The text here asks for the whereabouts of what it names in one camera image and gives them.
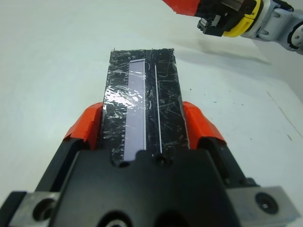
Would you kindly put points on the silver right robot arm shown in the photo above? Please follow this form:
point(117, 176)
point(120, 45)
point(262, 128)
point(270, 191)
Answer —
point(279, 21)

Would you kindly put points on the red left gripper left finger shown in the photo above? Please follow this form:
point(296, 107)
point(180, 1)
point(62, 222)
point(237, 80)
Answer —
point(82, 127)

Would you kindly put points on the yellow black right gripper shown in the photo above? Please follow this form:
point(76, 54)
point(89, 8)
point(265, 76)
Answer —
point(236, 14)

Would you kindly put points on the black taped box lid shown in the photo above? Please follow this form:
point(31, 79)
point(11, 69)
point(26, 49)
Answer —
point(165, 106)

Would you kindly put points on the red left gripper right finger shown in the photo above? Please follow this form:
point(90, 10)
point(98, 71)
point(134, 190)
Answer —
point(201, 125)

